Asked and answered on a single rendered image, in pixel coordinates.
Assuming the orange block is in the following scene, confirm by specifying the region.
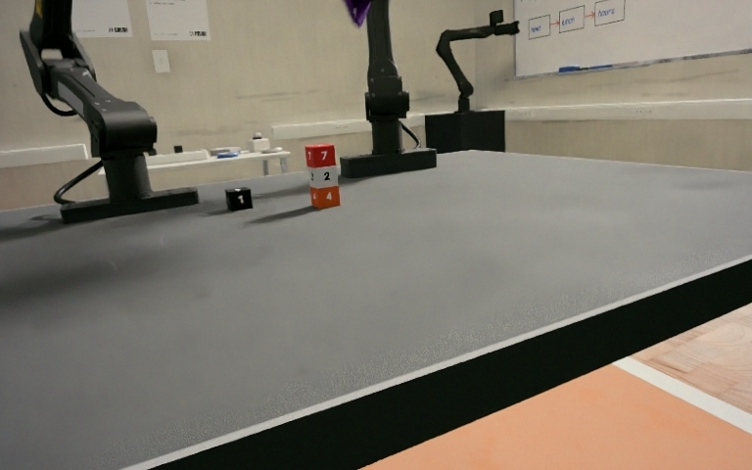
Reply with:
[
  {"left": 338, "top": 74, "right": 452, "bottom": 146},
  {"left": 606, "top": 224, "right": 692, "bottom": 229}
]
[{"left": 310, "top": 186, "right": 340, "bottom": 209}]

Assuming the red block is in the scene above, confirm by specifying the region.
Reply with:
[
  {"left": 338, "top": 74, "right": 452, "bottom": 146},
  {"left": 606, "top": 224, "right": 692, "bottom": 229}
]
[{"left": 305, "top": 144, "right": 336, "bottom": 168}]

